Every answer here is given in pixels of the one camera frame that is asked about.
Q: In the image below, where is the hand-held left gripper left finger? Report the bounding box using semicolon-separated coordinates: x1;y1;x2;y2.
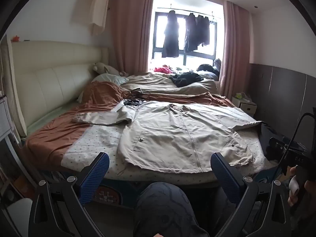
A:
28;152;110;237

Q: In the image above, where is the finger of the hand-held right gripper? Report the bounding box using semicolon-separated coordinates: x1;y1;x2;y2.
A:
266;137;288;161

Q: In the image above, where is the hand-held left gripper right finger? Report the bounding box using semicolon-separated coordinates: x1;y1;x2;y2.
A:
210;152;292;237

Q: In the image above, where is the beige jacket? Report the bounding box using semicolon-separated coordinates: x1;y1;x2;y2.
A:
71;100;262;174

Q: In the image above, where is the black clothes pile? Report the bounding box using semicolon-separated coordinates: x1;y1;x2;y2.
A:
169;71;204;88

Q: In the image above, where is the person's right hand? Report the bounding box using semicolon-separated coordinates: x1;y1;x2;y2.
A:
288;166;316;206

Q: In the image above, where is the small white nightstand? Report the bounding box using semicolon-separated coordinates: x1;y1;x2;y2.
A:
231;96;257;114

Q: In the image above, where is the person's leg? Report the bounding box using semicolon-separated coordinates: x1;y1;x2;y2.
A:
133;182;210;237

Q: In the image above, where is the green fitted sheet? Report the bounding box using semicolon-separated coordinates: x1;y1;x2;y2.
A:
26;99;82;135

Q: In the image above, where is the brown blanket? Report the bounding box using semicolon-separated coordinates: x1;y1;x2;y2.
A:
23;81;237;171

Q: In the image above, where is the pale green pillow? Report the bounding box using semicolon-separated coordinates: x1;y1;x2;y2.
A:
78;73;129;103

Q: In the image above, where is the dark cloth bundle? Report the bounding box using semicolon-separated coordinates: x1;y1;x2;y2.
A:
197;64;215;74

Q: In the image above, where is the white nightstand with drawer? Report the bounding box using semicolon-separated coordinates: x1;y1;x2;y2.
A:
0;96;14;139

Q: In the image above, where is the beige plush toy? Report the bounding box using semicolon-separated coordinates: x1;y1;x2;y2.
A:
92;62;127;77

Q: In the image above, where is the beige duvet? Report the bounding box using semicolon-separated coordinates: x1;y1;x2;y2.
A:
120;72;220;97

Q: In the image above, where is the pink curtain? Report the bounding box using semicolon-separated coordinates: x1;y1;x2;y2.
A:
218;0;250;97
109;0;155;73

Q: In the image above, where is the red clothing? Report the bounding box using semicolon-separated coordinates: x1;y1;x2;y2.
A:
154;65;173;74

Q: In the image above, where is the dark hanging garment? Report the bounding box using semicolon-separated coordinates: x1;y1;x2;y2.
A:
183;12;197;53
195;14;210;47

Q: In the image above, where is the long dark hanging jacket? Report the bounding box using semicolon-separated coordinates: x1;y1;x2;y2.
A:
162;10;179;58

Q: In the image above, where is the cream hanging cloth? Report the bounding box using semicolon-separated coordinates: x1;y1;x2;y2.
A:
89;0;110;35

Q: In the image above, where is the black device with cables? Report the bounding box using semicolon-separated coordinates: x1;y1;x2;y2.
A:
123;89;149;106

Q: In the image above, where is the black clothes rail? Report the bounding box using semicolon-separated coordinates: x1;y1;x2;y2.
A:
157;7;221;20

